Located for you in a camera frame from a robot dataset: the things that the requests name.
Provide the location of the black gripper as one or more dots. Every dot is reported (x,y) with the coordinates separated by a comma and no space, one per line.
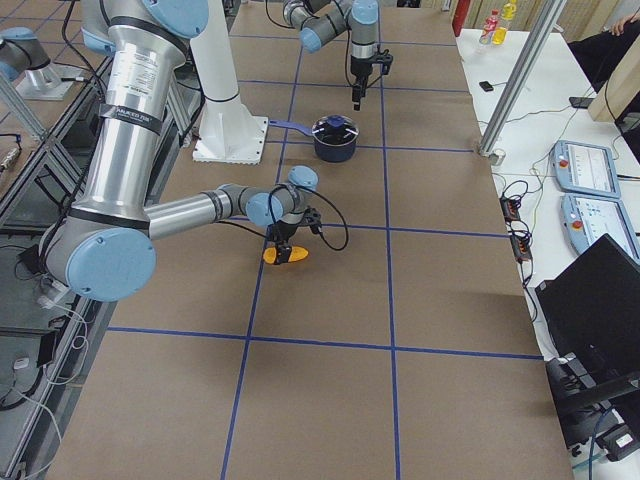
(361,69)
(286,232)

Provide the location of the yellow plastic corn cob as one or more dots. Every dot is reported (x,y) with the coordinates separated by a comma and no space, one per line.
(298,254)

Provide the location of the glass lid with blue knob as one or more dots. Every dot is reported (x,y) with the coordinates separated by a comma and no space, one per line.
(335,130)

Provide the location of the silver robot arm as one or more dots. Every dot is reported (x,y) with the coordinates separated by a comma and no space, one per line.
(104,249)
(320,22)

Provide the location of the third robot arm grey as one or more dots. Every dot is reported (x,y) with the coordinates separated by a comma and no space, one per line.
(23,54)

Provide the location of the dark blue saucepan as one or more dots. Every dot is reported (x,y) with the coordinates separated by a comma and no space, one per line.
(327,153)

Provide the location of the red drink bottle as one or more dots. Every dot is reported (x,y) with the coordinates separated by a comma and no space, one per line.
(489,28)

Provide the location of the yellow drink bottle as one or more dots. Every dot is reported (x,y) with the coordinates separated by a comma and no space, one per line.
(506,16)

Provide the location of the upper teach pendant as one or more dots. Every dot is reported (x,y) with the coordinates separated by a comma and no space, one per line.
(585,168)

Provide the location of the teach pendant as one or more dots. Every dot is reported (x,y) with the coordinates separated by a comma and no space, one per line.
(585,168)
(587,218)

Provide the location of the lower teach pendant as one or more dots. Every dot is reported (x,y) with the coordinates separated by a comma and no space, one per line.
(587,218)

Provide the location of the black laptop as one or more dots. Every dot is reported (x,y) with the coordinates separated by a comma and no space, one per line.
(592,309)

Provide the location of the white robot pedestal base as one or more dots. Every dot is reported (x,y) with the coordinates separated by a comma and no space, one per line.
(228,132)

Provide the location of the aluminium frame post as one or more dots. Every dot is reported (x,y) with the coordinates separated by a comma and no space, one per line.
(535,42)

